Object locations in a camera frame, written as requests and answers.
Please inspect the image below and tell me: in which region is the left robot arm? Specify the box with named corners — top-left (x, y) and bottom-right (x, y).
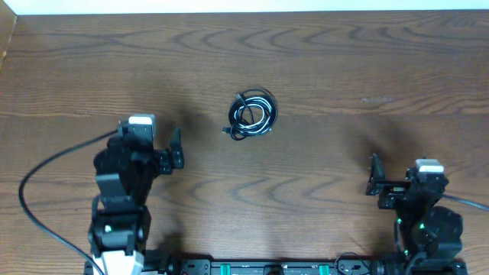
top-left (88, 125), bottom-right (184, 274)

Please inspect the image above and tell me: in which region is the white cable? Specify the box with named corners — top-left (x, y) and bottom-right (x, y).
top-left (233, 97), bottom-right (273, 135)

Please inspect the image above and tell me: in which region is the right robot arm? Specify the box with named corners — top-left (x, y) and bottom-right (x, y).
top-left (365, 154), bottom-right (468, 275)

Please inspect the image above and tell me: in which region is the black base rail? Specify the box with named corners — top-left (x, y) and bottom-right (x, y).
top-left (83, 250), bottom-right (469, 275)

